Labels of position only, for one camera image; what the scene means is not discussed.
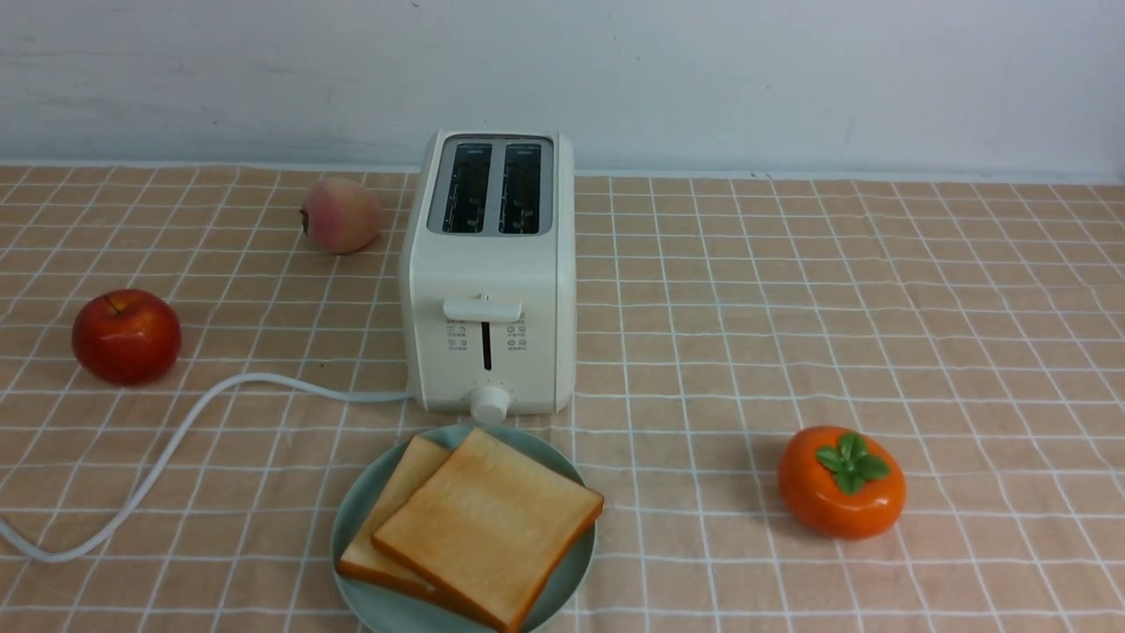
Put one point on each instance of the white two-slot toaster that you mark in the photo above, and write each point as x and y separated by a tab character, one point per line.
488	276

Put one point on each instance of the pink peach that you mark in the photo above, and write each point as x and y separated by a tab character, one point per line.
340	216

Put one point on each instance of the orange persimmon with green leaves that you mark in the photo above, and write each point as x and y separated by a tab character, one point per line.
841	483

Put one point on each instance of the light green round plate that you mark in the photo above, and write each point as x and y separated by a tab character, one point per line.
387	597

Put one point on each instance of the orange checkered tablecloth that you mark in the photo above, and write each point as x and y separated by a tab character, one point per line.
975	331

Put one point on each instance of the red apple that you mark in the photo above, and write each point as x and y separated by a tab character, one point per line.
126	337

